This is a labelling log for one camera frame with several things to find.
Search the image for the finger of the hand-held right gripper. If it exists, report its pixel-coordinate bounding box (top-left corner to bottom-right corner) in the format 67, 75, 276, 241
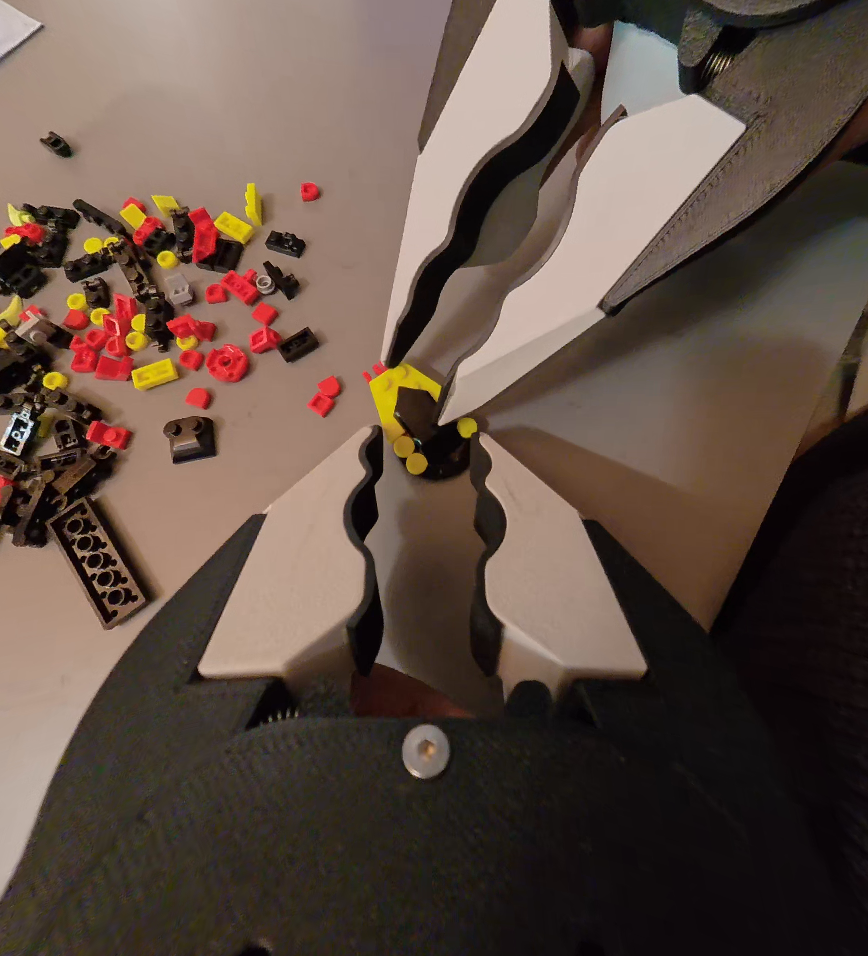
436, 26, 750, 428
381, 0, 598, 374

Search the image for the red round lego plate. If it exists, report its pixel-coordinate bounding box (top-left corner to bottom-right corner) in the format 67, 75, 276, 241
206, 344, 250, 383

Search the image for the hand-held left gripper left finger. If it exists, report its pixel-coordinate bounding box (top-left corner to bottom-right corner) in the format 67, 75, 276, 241
198, 424, 386, 682

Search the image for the pile of loose lego pieces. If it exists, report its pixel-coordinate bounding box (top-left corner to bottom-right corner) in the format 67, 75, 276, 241
0, 183, 323, 557

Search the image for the yellow black lego assembly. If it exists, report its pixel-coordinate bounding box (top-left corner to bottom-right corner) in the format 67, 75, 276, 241
363, 360, 480, 482

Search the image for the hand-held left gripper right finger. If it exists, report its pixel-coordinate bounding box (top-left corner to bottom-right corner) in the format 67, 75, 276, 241
470, 432, 649, 705

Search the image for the black knit sweater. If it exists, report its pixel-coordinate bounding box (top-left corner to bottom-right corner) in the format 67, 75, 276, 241
710, 388, 868, 956

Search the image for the black lego slope brick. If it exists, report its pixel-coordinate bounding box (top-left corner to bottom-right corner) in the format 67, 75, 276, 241
162, 416, 218, 464

